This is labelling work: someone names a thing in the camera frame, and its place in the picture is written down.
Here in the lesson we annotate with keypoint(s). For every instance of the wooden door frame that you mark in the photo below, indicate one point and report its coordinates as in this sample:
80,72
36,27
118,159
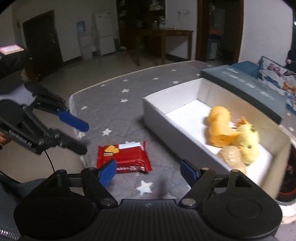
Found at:
219,30

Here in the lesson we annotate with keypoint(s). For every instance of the person's left hand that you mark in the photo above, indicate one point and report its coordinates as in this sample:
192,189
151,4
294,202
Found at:
2,139

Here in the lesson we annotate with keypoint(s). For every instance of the dark wooden door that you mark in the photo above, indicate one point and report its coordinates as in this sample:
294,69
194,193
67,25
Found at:
42,44

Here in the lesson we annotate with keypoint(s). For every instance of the person's trouser leg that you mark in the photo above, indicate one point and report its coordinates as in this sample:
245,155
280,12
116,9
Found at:
13,208

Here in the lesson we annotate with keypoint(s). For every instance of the wooden table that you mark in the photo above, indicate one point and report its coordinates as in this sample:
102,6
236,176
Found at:
161,37

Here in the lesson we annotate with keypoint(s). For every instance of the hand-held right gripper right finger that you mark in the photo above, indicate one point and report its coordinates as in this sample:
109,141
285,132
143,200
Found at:
188,172

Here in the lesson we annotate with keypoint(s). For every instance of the black cabinet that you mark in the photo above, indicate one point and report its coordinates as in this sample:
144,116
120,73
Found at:
11,64

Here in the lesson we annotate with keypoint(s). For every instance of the pink framed picture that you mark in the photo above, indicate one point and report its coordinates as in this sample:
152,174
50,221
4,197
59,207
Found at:
11,49

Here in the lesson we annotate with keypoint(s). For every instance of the white refrigerator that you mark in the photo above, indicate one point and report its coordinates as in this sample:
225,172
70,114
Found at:
106,32

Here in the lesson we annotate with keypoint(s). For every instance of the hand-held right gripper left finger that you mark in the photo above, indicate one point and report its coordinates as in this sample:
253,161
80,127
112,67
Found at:
107,172

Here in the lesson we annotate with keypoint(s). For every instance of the round red black object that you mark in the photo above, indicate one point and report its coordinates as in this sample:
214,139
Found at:
291,173

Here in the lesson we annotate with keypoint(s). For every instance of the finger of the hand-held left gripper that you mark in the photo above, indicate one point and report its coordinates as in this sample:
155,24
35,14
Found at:
74,146
74,121

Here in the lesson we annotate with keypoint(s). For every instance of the orange plush toy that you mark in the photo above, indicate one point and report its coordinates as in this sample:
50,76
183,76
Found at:
219,127

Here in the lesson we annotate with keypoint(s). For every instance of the yellow plush chick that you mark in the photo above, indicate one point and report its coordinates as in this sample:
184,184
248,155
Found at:
248,143

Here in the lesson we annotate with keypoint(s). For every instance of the butterfly print pillow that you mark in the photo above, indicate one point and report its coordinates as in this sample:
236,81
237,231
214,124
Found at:
279,76

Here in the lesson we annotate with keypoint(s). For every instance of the beige plush toy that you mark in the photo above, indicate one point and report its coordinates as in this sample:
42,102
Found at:
232,157

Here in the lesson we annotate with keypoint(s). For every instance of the red snack packet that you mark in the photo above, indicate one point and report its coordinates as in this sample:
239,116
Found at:
129,160

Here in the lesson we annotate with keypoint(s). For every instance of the blue pillow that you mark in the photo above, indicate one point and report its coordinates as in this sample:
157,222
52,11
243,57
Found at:
248,68

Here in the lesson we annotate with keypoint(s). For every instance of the glass jar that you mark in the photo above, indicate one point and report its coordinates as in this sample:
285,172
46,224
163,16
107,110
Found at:
162,23

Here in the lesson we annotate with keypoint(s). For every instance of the white cardboard box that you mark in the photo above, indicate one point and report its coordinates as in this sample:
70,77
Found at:
185,120

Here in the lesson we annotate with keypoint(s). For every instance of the dark wooden shelf cabinet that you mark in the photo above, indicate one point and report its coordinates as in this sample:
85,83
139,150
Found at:
138,14

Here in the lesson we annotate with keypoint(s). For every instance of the grey star-print mattress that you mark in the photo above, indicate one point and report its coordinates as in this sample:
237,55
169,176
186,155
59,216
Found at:
111,109

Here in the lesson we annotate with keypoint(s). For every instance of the water dispenser with blue bottle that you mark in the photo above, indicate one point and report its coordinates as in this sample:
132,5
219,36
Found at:
83,44

